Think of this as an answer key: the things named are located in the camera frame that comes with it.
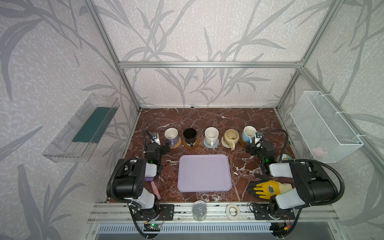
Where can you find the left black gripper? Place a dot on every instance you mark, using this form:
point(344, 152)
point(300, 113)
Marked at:
point(151, 147)

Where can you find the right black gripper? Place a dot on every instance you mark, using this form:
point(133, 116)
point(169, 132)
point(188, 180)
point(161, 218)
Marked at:
point(259, 148)

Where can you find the white mug lavender handle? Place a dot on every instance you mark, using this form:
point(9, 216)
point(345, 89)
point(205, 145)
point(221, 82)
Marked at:
point(172, 137)

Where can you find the white mug blue handle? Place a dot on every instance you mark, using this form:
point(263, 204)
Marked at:
point(249, 134)

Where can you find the beige mug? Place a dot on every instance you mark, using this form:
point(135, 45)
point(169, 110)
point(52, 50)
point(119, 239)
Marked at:
point(231, 134)

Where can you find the black mug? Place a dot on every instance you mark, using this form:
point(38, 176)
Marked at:
point(190, 135)

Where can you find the light blue woven coaster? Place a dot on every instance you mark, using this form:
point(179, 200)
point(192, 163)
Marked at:
point(208, 144)

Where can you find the large white mug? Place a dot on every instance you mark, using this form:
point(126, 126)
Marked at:
point(212, 134)

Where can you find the brown wooden coaster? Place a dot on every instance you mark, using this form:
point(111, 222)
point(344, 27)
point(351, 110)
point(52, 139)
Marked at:
point(191, 146)
point(242, 143)

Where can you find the white patterned round coaster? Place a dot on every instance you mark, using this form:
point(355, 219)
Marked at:
point(229, 143)

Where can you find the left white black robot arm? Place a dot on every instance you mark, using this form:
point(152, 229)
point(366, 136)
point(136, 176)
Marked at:
point(126, 184)

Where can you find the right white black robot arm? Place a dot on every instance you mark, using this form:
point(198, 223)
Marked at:
point(291, 184)

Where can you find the green labelled tin can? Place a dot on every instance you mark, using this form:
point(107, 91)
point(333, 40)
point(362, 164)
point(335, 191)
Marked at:
point(286, 157)

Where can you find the purple pink spatula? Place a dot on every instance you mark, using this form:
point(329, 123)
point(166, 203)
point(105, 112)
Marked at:
point(154, 187)

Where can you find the yellow black work glove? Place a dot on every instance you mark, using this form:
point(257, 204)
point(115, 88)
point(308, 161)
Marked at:
point(268, 188)

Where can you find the lavender plastic tray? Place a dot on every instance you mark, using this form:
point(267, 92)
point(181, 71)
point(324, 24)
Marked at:
point(204, 173)

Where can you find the pink object in basket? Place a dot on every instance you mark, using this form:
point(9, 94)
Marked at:
point(317, 152)

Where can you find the clear glass jar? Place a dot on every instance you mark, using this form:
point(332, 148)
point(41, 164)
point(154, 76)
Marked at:
point(199, 210)

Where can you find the white tape roll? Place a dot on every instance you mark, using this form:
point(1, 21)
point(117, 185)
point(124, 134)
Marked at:
point(233, 212)

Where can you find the green lit circuit board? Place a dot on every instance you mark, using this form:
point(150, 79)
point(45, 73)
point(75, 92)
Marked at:
point(152, 227)

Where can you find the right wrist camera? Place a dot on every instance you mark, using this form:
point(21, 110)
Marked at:
point(258, 137)

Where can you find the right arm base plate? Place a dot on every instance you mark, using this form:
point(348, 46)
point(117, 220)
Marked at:
point(271, 212)

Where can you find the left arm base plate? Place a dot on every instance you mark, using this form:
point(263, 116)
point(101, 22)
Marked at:
point(166, 211)

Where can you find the white wire basket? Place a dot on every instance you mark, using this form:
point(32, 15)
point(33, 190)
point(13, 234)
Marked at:
point(322, 125)

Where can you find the clear wall shelf green mat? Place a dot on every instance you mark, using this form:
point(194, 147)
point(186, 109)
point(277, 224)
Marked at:
point(79, 138)

